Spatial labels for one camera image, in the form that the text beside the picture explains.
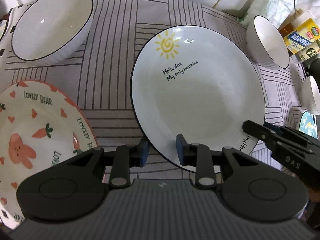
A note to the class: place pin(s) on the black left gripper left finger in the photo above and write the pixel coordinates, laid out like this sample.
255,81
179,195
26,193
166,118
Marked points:
126,157

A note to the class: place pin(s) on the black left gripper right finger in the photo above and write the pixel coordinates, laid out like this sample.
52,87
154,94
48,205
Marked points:
198,156

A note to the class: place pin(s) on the blue egg plate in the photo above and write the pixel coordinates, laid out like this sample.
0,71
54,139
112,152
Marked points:
307,125

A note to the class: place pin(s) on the white sun plate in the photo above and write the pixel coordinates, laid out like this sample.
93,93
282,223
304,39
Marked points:
193,81

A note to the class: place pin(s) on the pink bear carrot plate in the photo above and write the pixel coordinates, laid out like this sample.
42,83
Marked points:
40,127

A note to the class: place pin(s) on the white ribbed bowl right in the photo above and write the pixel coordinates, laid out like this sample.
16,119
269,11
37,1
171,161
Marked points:
309,95

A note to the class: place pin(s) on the white ribbed bowl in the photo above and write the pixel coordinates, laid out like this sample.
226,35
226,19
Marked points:
50,31
266,45
309,95

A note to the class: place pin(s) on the striped white table mat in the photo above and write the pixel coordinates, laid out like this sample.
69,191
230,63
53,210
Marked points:
97,75

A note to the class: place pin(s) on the clear vinegar bottle yellow cap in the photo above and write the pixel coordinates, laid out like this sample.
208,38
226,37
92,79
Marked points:
306,53

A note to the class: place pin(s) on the yellow label cooking wine bottle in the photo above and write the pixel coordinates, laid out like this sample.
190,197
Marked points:
300,37

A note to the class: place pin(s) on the white ribbed bowl centre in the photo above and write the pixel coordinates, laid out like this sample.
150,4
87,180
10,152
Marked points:
266,45

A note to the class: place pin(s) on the white ribbed bowl left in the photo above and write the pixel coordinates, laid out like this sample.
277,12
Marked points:
50,31

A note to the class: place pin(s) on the white plastic bag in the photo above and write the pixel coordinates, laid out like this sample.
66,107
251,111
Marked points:
276,11

